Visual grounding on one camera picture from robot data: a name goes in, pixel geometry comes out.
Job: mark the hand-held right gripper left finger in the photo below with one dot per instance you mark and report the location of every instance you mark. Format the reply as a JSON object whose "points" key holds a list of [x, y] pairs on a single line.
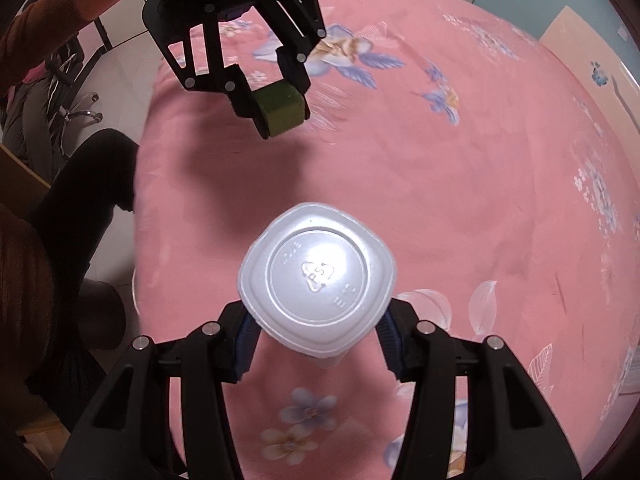
{"points": [[245, 341]]}

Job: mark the pink floral blanket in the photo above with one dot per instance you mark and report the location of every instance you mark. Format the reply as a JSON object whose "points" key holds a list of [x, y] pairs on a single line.
{"points": [[450, 185]]}

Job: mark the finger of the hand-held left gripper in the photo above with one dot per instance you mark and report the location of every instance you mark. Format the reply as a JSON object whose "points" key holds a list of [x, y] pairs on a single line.
{"points": [[241, 95], [294, 67]]}

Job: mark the white plastic yogurt cup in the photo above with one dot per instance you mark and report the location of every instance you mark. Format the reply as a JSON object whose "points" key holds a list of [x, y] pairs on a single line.
{"points": [[320, 270]]}

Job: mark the person's left forearm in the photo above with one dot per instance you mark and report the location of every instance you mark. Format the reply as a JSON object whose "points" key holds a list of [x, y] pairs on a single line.
{"points": [[55, 7]]}

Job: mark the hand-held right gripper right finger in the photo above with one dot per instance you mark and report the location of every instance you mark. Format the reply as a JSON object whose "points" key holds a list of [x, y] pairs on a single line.
{"points": [[391, 341]]}

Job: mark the wooden desk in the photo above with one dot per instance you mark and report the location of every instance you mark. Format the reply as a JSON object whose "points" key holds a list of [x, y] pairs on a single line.
{"points": [[22, 170]]}

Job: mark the green toy block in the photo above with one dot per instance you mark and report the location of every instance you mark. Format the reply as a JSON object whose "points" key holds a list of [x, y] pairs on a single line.
{"points": [[282, 107]]}

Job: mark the metal chair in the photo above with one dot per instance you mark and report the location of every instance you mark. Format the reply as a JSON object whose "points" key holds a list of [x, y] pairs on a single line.
{"points": [[62, 110]]}

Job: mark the person's black trouser leg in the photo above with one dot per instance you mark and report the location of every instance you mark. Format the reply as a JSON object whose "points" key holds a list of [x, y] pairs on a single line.
{"points": [[65, 370], [85, 185]]}

